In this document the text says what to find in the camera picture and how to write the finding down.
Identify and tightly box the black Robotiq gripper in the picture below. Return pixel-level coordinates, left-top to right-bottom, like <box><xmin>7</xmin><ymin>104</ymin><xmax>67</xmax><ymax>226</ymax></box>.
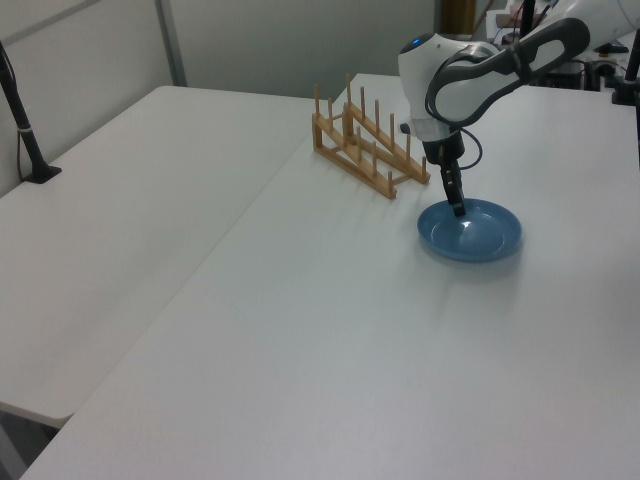
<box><xmin>422</xmin><ymin>130</ymin><xmax>468</xmax><ymax>218</ymax></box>

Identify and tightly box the blue plastic plate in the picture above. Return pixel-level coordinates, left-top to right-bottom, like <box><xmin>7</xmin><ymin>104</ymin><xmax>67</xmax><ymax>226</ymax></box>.
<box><xmin>416</xmin><ymin>197</ymin><xmax>523</xmax><ymax>264</ymax></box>

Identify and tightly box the black clamp camera stand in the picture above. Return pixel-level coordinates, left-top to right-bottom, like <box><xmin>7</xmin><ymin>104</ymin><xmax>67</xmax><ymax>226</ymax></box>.
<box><xmin>610</xmin><ymin>29</ymin><xmax>640</xmax><ymax>107</ymax></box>

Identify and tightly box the brown cardboard panel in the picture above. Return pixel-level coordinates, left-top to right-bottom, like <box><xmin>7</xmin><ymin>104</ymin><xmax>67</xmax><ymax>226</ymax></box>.
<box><xmin>441</xmin><ymin>0</ymin><xmax>494</xmax><ymax>36</ymax></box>

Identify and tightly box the black box device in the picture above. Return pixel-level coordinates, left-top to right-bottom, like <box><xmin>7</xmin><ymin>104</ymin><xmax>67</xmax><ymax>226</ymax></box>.
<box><xmin>542</xmin><ymin>62</ymin><xmax>587</xmax><ymax>91</ymax></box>

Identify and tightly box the black camera stand white band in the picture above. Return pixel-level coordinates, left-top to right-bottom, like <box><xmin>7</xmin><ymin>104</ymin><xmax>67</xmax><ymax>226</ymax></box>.
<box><xmin>0</xmin><ymin>39</ymin><xmax>63</xmax><ymax>185</ymax></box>

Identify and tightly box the thin black pole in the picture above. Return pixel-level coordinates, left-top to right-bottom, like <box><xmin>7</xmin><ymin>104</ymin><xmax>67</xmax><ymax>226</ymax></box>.
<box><xmin>519</xmin><ymin>0</ymin><xmax>537</xmax><ymax>39</ymax></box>

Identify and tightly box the wooden plate rack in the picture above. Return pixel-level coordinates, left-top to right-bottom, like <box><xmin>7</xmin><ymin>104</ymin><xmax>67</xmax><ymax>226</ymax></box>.
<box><xmin>312</xmin><ymin>73</ymin><xmax>432</xmax><ymax>200</ymax></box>

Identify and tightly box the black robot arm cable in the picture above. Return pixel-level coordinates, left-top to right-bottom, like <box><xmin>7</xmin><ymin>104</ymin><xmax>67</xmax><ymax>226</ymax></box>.
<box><xmin>424</xmin><ymin>44</ymin><xmax>486</xmax><ymax>172</ymax></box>

